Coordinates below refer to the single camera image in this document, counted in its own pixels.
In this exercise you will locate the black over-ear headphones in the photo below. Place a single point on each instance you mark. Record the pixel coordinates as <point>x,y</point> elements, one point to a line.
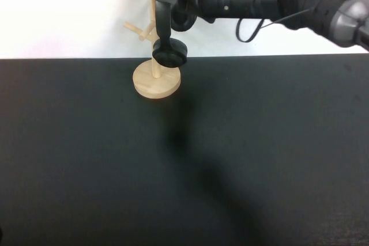
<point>169,53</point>

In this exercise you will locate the wooden peg headphone stand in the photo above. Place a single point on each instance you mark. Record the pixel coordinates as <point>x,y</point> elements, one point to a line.
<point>155,81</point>

